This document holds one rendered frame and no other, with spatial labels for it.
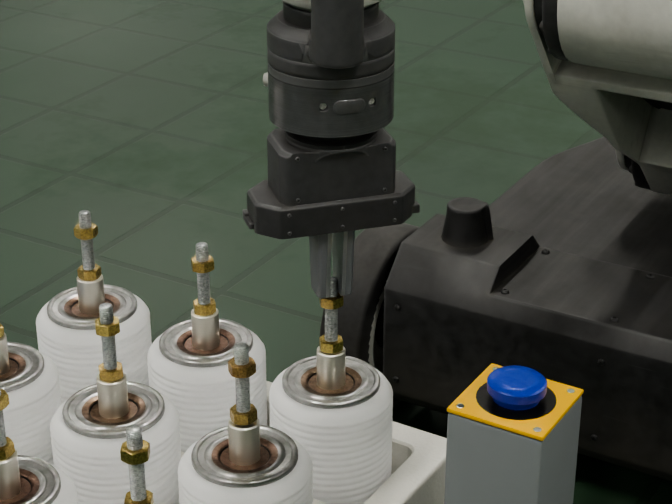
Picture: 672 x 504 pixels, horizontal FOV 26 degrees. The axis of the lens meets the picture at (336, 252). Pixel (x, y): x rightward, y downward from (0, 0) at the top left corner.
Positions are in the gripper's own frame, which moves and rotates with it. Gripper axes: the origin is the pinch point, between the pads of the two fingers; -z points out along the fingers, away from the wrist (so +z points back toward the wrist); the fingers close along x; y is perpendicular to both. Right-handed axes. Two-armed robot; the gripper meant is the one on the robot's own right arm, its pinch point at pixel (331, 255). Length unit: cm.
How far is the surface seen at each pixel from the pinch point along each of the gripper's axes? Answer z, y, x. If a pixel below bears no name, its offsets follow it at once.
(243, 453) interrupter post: -9.9, -8.9, -9.1
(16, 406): -11.8, 5.0, -23.6
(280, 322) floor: -36, 55, 10
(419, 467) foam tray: -18.1, -3.0, 6.3
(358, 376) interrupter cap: -10.7, 0.0, 2.1
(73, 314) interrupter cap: -10.7, 16.5, -17.6
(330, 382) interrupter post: -10.3, -1.0, -0.4
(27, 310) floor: -36, 67, -18
